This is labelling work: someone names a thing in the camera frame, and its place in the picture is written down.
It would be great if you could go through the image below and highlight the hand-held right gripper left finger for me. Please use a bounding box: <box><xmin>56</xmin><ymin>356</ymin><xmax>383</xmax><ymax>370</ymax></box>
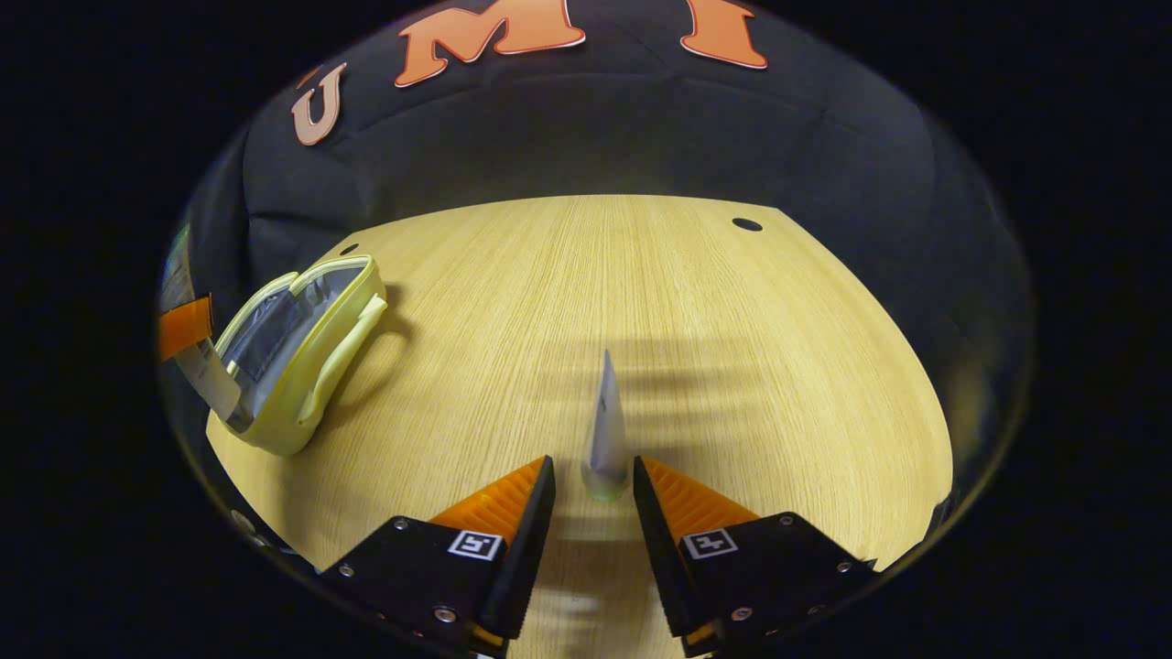
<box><xmin>320</xmin><ymin>455</ymin><xmax>558</xmax><ymax>658</ymax></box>

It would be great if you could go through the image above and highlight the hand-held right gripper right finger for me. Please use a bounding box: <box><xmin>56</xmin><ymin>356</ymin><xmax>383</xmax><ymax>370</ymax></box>
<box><xmin>632</xmin><ymin>455</ymin><xmax>878</xmax><ymax>658</ymax></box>

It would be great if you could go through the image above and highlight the pale yellow soft suitcase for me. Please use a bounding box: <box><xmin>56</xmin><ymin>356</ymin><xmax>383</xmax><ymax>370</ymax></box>
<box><xmin>212</xmin><ymin>254</ymin><xmax>390</xmax><ymax>457</ymax></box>

